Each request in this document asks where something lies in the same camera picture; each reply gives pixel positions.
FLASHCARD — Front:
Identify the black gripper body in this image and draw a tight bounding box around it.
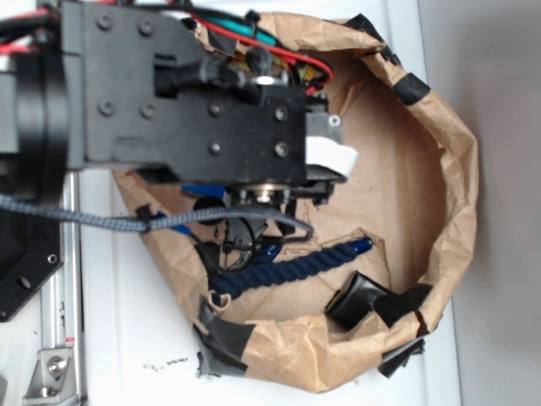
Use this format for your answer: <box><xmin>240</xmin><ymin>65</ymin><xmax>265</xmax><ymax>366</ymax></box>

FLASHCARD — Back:
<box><xmin>61</xmin><ymin>1</ymin><xmax>345</xmax><ymax>199</ymax></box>

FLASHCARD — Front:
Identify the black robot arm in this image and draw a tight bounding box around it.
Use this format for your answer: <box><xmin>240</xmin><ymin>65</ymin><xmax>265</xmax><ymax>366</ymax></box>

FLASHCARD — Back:
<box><xmin>1</xmin><ymin>1</ymin><xmax>350</xmax><ymax>203</ymax></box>

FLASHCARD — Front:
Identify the white plastic board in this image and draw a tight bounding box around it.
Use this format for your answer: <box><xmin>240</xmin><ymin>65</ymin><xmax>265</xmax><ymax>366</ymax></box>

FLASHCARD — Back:
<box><xmin>78</xmin><ymin>0</ymin><xmax>464</xmax><ymax>406</ymax></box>

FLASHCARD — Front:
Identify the black folded pouch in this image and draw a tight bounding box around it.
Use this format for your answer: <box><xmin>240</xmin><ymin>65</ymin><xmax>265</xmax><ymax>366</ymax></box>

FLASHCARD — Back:
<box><xmin>325</xmin><ymin>271</ymin><xmax>391</xmax><ymax>330</ymax></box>

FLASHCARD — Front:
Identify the red wire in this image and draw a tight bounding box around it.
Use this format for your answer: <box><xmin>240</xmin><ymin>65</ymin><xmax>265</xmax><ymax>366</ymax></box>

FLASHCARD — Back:
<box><xmin>0</xmin><ymin>12</ymin><xmax>335</xmax><ymax>92</ymax></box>

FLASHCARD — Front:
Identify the grey braided cable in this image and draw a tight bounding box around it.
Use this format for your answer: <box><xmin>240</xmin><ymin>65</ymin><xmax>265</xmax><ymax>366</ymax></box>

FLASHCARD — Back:
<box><xmin>0</xmin><ymin>194</ymin><xmax>314</xmax><ymax>244</ymax></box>

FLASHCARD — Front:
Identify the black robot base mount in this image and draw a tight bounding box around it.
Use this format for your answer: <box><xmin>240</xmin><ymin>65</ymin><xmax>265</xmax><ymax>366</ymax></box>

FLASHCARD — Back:
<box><xmin>0</xmin><ymin>210</ymin><xmax>63</xmax><ymax>323</ymax></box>

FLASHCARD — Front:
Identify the dark blue twisted rope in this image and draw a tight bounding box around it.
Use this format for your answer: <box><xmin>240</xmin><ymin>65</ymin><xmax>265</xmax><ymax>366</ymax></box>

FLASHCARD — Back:
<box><xmin>207</xmin><ymin>237</ymin><xmax>375</xmax><ymax>306</ymax></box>

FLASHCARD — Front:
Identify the aluminium rail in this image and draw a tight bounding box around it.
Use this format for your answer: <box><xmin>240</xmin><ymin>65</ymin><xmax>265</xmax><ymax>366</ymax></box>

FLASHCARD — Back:
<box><xmin>23</xmin><ymin>173</ymin><xmax>88</xmax><ymax>406</ymax></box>

